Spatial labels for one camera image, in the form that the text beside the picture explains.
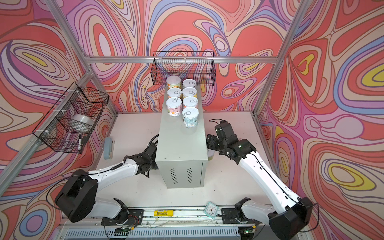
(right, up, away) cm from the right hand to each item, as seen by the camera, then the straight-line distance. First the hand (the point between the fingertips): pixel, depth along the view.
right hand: (212, 145), depth 76 cm
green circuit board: (-46, -42, -4) cm, 62 cm away
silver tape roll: (-63, +12, -7) cm, 65 cm away
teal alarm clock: (-1, -33, -2) cm, 33 cm away
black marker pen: (-65, +2, -4) cm, 65 cm away
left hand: (-32, -11, +14) cm, 36 cm away
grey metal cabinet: (-14, -2, -18) cm, 23 cm away
